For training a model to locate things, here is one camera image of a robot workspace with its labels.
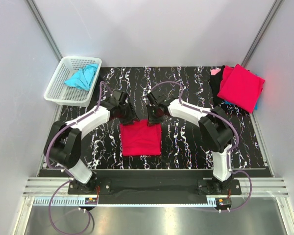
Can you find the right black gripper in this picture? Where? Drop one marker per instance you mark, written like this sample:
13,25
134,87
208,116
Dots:
152,121

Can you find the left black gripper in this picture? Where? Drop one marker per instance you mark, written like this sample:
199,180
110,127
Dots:
132,116

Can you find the red polo shirt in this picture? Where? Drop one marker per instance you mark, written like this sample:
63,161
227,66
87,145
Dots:
140,138

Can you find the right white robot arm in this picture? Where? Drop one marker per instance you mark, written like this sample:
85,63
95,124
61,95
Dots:
216,131

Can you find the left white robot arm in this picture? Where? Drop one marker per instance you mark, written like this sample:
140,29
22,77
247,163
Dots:
63,145

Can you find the cyan crumpled t shirt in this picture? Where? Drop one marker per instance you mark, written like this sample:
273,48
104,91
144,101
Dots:
83,78

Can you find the white plastic laundry basket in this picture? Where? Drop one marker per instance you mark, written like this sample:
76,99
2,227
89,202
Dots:
61,94

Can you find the folded black t shirt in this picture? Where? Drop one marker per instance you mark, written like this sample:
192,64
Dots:
215,84

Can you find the folded pink t shirt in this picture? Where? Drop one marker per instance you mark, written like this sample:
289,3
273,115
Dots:
214,71

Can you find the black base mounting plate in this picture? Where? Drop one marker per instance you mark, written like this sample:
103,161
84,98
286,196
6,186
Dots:
134,197

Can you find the folded red t shirt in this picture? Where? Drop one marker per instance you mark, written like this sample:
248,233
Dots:
240,85

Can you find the left aluminium corner post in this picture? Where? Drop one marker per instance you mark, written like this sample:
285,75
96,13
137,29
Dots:
44,28

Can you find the aluminium corner post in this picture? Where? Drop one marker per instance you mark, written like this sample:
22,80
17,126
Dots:
44,28
262,30

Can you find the right aluminium corner post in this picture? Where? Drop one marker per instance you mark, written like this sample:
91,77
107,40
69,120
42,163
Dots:
262,30

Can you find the aluminium frame rail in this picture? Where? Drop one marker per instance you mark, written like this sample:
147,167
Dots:
259,187

